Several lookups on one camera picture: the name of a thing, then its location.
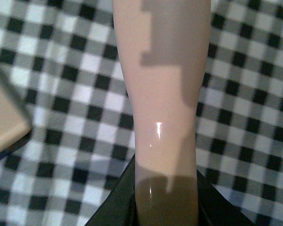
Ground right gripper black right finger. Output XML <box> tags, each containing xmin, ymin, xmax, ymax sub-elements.
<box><xmin>197</xmin><ymin>171</ymin><xmax>255</xmax><ymax>226</ymax></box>

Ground black white checkered cloth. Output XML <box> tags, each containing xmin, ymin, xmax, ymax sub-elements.
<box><xmin>0</xmin><ymin>0</ymin><xmax>283</xmax><ymax>226</ymax></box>

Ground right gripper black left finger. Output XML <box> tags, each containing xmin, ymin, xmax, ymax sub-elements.
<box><xmin>86</xmin><ymin>157</ymin><xmax>138</xmax><ymax>226</ymax></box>

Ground white plastic dustpan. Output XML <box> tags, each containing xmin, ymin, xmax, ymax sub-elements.
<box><xmin>0</xmin><ymin>73</ymin><xmax>32</xmax><ymax>159</ymax></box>

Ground white brush black bristles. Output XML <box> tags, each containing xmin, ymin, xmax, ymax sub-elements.
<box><xmin>112</xmin><ymin>0</ymin><xmax>211</xmax><ymax>226</ymax></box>

